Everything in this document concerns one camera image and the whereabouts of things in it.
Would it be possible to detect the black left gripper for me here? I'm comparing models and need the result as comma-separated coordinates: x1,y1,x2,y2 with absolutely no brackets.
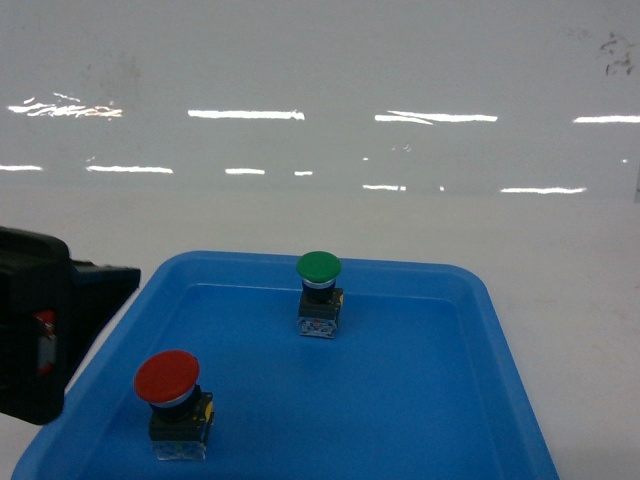
1,227,141,425

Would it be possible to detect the red mushroom push button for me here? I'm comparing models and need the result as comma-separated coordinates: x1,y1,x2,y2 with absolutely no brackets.
133,349,215,461

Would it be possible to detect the green mushroom push button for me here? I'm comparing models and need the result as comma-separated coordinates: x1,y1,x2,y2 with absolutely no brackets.
296,251,344,339

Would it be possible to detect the blue plastic tray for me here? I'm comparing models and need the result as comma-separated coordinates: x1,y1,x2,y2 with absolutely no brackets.
14,252,557,479

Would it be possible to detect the white whiteboard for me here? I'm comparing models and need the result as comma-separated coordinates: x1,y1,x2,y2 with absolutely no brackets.
1,1,639,201

